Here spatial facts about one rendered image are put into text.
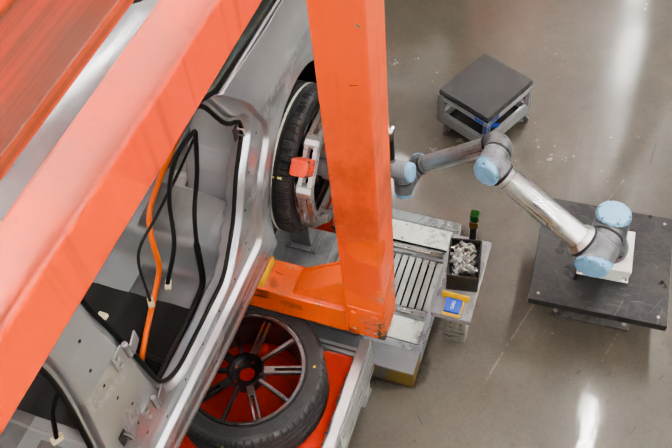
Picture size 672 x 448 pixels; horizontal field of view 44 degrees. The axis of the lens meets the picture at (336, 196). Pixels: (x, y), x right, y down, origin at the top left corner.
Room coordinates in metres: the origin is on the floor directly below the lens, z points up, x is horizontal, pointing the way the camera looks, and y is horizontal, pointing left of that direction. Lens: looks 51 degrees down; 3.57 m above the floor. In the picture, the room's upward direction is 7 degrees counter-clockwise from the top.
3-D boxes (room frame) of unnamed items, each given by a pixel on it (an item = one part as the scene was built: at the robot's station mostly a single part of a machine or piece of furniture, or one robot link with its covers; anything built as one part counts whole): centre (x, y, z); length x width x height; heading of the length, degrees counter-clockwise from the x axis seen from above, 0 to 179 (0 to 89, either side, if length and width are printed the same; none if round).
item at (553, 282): (2.05, -1.19, 0.15); 0.60 x 0.60 x 0.30; 68
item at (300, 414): (1.61, 0.46, 0.39); 0.66 x 0.66 x 0.24
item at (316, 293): (1.88, 0.22, 0.69); 0.52 x 0.17 x 0.35; 66
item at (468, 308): (1.95, -0.51, 0.44); 0.43 x 0.17 x 0.03; 156
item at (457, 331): (1.92, -0.50, 0.21); 0.10 x 0.10 x 0.42; 66
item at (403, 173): (2.45, -0.32, 0.62); 0.12 x 0.09 x 0.10; 66
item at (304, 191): (2.35, 0.02, 0.85); 0.54 x 0.07 x 0.54; 156
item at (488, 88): (3.22, -0.90, 0.17); 0.43 x 0.36 x 0.34; 129
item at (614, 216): (2.04, -1.18, 0.57); 0.17 x 0.15 x 0.18; 145
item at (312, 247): (2.42, 0.18, 0.32); 0.40 x 0.30 x 0.28; 156
